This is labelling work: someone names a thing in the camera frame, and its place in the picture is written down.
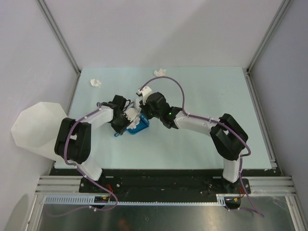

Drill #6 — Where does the blue plastic dustpan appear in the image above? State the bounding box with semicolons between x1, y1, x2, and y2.
123;119;150;135

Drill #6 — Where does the white paper scrap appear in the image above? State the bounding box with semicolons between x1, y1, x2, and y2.
125;107;141;129
90;78;102;88
154;68;166;77

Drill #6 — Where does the blue plastic hand brush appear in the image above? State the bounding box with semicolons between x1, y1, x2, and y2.
140;113;150;125

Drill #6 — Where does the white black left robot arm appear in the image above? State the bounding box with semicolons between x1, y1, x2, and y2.
54;95;140;193

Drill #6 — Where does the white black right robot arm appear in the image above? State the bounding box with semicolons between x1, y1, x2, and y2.
137;89;248;193

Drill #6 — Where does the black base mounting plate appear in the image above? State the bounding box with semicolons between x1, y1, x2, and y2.
50;168;281;203

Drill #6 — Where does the translucent white waste bin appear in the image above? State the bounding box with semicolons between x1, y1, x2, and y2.
11;102;67;161

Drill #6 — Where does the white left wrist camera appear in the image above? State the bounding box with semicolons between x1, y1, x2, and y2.
125;107;141;122

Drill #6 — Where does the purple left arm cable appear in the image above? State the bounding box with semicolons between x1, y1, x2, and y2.
45;102;119;216

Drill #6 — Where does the grey slotted cable duct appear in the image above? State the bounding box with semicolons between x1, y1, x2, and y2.
43;193;226;205

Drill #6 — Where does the aluminium frame rail left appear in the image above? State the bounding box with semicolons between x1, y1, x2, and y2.
35;176;82;195

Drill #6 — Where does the aluminium corner post left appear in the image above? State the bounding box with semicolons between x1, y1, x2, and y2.
35;0;81;76

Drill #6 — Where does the aluminium corner post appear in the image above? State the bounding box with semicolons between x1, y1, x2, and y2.
35;0;81;76
246;0;294;73

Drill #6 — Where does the aluminium corner post right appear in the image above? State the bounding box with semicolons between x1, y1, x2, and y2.
246;0;294;73

